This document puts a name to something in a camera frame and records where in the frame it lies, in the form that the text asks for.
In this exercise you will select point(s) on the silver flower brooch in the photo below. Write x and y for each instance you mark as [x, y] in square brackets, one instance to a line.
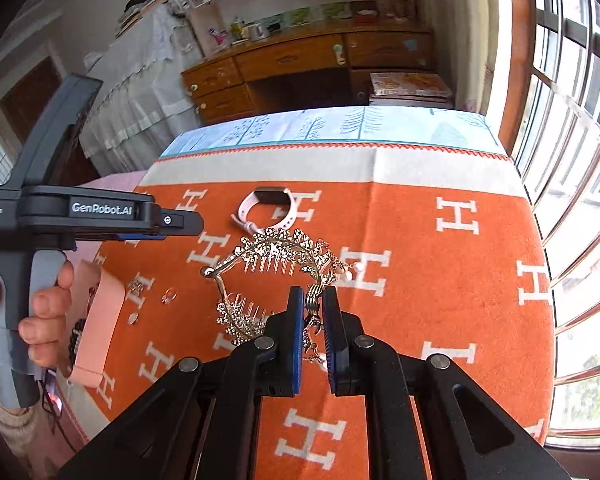
[136, 287]

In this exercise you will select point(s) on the pink open jewelry box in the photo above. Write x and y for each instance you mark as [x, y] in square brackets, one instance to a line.
[97, 298]

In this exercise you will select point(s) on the silver rhinestone hair comb tiara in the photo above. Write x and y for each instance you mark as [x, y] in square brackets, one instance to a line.
[284, 252]

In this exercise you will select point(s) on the white lace-covered furniture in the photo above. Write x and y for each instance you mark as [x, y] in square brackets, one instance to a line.
[143, 104]

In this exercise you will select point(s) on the person's left hand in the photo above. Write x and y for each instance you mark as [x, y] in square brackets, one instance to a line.
[43, 331]

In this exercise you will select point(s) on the light blue patterned bed sheet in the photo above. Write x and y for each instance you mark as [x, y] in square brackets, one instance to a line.
[347, 124]

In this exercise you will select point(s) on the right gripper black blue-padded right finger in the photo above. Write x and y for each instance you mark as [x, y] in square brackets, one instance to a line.
[426, 418]

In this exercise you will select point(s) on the window with metal bars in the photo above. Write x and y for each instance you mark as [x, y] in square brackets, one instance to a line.
[557, 155]

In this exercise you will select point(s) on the smartphone with lit screen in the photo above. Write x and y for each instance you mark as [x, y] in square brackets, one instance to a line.
[52, 402]

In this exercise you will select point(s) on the pink smart watch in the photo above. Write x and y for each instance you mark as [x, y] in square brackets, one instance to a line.
[276, 204]

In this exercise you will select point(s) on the stack of magazines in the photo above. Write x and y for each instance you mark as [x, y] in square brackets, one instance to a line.
[410, 89]

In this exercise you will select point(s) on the wooden desk with drawers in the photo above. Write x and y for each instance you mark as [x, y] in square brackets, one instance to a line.
[310, 66]

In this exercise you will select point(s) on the orange H-pattern blanket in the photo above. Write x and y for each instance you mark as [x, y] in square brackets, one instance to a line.
[449, 254]

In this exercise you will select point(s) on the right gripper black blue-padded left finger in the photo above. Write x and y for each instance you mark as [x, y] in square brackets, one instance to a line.
[200, 420]

